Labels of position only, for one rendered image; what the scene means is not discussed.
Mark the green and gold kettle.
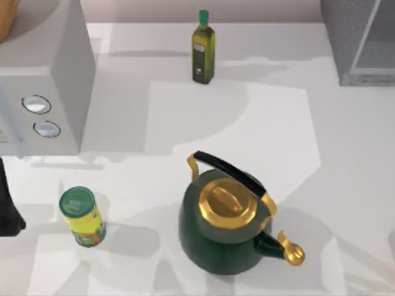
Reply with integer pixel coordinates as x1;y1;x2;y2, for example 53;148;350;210
178;150;306;276

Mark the yellow and green can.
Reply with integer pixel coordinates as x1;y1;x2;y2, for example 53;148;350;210
59;186;107;248

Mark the green oil bottle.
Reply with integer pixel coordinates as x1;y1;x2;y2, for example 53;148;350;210
191;9;217;84

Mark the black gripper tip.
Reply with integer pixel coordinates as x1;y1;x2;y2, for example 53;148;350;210
0;156;27;237

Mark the small microwave knob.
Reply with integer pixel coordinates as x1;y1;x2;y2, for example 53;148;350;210
33;120;62;138

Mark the large microwave knob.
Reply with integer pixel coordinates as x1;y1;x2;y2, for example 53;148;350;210
21;94;52;115

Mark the wooden object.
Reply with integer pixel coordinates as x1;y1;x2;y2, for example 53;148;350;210
0;0;20;43

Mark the pale microwave oven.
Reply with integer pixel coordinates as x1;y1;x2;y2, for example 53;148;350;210
0;0;96;160

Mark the grey cabinet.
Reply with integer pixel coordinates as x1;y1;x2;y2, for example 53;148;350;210
319;0;395;87

